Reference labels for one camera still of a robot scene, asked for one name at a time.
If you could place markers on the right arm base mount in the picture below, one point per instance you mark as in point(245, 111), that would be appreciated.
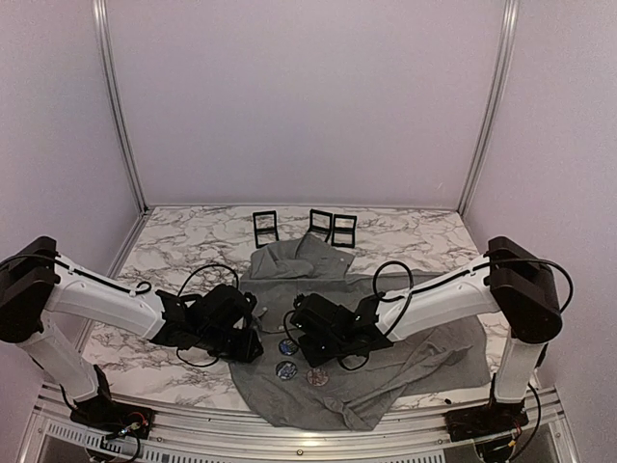
point(487, 419)

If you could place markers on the left aluminium frame post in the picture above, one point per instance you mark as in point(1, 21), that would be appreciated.
point(106, 52)

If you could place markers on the right black display frame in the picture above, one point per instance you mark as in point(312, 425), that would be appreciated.
point(344, 231)

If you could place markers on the grey button shirt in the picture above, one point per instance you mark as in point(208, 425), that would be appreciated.
point(326, 365)

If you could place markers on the black display frame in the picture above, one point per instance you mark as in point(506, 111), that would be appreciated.
point(265, 226)
point(320, 223)
point(344, 231)

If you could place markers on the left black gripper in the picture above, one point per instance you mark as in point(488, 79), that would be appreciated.
point(245, 353)

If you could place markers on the pink round brooch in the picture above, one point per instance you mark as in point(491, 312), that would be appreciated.
point(317, 377)

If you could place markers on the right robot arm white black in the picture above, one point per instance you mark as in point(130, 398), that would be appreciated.
point(507, 279)

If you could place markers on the right aluminium frame post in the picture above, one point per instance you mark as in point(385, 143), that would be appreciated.
point(503, 60)

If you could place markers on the left black display frame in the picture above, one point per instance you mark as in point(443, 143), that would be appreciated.
point(265, 226)

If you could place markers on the aluminium frame post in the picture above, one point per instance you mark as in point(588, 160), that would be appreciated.
point(503, 60)
point(106, 52)

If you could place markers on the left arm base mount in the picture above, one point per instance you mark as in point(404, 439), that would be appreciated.
point(115, 418)

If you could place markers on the blue round brooch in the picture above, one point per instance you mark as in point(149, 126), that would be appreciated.
point(288, 347)

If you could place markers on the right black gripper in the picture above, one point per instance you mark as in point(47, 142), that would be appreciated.
point(313, 358)

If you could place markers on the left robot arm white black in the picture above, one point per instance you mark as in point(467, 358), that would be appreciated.
point(38, 281)

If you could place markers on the dark patterned round brooch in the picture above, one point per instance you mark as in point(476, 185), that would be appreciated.
point(286, 370)

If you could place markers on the middle black display frame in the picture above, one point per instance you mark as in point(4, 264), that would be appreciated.
point(320, 223)

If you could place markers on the front aluminium rail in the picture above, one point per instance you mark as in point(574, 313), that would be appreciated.
point(413, 431)

